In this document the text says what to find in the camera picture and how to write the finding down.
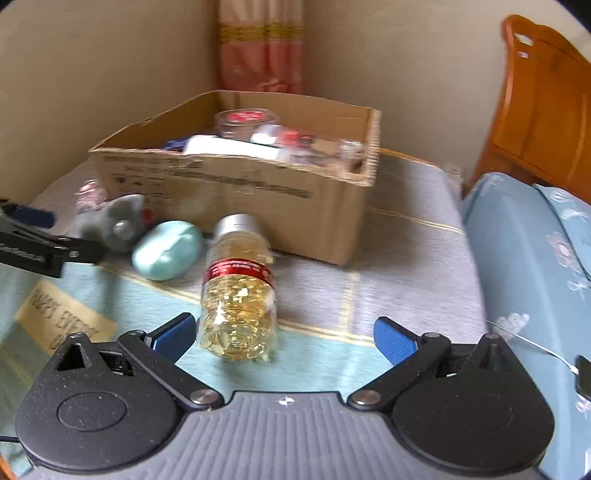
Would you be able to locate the white charging cable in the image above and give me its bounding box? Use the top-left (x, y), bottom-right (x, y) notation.
top-left (485, 318), bottom-right (580, 372)

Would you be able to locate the clear red labelled round box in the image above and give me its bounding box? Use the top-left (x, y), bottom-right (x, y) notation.
top-left (215, 108), bottom-right (282, 139)

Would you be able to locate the wooden bed headboard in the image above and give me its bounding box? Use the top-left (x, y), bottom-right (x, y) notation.
top-left (462, 14), bottom-right (591, 204)

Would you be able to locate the pink patterned curtain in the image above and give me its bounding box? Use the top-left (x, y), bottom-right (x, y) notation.
top-left (218, 0), bottom-right (305, 95)

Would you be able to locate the white green labelled container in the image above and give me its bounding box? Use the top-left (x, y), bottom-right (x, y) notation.
top-left (182, 135), bottom-right (296, 162)

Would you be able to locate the teal oval case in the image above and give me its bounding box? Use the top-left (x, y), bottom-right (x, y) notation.
top-left (131, 220), bottom-right (204, 281)

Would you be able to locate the small pink glass bottle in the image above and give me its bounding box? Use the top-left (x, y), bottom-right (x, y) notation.
top-left (76, 180), bottom-right (109, 213)

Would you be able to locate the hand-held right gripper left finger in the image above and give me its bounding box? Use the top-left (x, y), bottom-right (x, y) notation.
top-left (54, 312), bottom-right (227, 411)

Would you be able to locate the blue floral pillow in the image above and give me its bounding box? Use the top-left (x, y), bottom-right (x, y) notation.
top-left (533, 184), bottom-right (591, 280)

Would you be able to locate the yellow capsule bottle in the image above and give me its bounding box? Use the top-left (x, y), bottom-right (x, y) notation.
top-left (198, 213), bottom-right (279, 363)

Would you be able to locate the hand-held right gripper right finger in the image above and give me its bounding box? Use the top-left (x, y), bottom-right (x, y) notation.
top-left (346, 316), bottom-right (525, 411)

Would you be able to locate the grey elephant figurine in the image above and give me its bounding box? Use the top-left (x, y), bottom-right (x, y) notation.
top-left (74, 194), bottom-right (155, 254)

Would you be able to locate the cardboard box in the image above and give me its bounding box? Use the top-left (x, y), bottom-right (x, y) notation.
top-left (88, 90), bottom-right (383, 267)

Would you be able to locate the checked blue grey blanket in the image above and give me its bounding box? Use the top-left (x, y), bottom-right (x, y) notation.
top-left (0, 150), bottom-right (488, 480)

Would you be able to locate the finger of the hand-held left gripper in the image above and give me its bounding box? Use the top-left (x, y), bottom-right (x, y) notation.
top-left (0, 219), bottom-right (107, 267)
top-left (0, 198), bottom-right (54, 229)

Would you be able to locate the clear plastic jar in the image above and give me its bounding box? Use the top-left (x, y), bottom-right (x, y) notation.
top-left (295, 138), bottom-right (365, 174)

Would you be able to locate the blue floral bedsheet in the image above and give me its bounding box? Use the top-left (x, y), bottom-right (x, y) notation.
top-left (462, 172), bottom-right (591, 480)

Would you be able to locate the red toy train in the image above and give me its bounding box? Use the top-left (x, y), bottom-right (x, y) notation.
top-left (277, 129), bottom-right (315, 148)

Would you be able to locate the black phone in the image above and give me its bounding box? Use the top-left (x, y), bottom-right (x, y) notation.
top-left (575, 355), bottom-right (591, 402)

